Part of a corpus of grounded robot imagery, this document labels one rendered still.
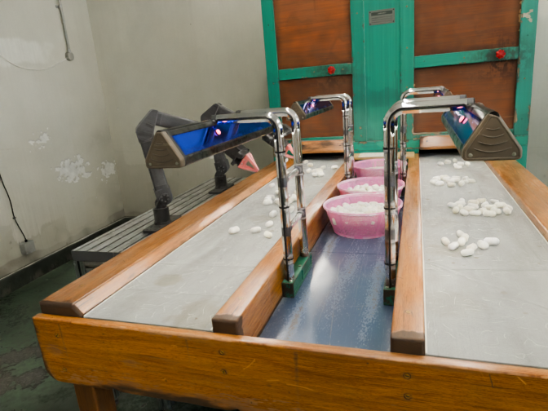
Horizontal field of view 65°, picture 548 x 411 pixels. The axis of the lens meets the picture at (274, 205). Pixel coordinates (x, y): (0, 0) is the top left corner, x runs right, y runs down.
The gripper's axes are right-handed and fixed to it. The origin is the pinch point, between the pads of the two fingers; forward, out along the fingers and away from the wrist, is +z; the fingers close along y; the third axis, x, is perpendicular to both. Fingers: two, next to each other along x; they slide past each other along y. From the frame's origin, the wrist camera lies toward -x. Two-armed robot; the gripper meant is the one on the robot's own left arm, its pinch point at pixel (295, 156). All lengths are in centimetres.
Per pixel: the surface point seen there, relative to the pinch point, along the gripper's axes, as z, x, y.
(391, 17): -4, -79, 36
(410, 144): 45, -34, 35
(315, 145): 2.8, -3.5, 30.6
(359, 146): 22.8, -16.7, 35.0
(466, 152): 36, -59, -140
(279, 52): -45, -33, 37
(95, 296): -4, 11, -140
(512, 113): 75, -75, 36
